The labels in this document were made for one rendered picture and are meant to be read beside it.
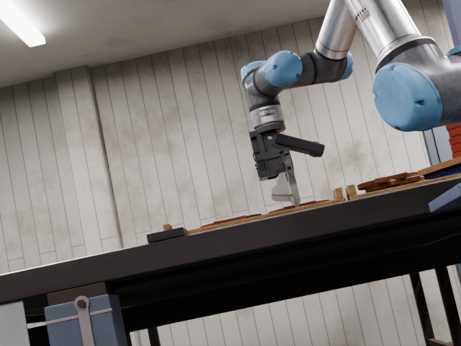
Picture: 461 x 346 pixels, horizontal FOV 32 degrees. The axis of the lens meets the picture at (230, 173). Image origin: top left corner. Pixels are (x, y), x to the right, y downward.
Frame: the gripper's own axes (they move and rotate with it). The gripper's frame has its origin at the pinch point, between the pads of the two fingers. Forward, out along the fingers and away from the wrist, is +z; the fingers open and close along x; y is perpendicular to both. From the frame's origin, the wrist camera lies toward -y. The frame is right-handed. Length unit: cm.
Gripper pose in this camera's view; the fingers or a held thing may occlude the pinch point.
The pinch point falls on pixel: (298, 208)
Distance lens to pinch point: 188.4
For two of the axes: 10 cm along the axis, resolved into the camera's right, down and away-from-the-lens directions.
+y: -9.7, 2.3, 0.1
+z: 2.3, 9.6, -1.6
